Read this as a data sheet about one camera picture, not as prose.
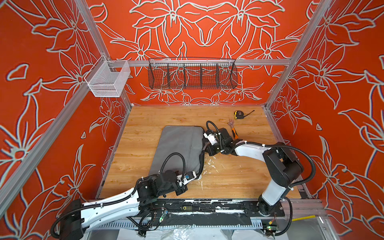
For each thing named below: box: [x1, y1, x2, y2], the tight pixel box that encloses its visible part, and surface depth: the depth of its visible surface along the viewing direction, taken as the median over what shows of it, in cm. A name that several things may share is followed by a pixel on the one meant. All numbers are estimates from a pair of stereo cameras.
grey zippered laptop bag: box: [149, 125, 204, 177], surface depth 93 cm
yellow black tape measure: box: [234, 110, 255, 119], surface depth 112 cm
